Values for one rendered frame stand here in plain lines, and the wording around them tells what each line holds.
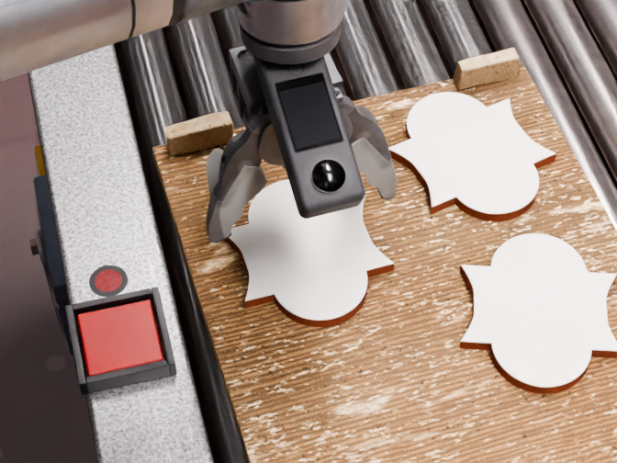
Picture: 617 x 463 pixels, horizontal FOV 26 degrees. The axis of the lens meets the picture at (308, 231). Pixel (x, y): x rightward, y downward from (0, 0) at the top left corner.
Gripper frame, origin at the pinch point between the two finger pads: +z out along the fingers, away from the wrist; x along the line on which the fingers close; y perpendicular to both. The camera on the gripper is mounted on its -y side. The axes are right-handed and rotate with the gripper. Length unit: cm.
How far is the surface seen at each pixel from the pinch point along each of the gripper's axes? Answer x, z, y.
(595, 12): -36.1, 4.6, 21.5
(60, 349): 23, 93, 66
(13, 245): 27, 91, 89
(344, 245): -3.0, 2.5, -0.8
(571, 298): -18.5, 3.2, -11.0
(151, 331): 13.8, 4.4, -2.8
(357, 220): -4.8, 2.3, 1.3
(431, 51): -18.8, 4.0, 20.6
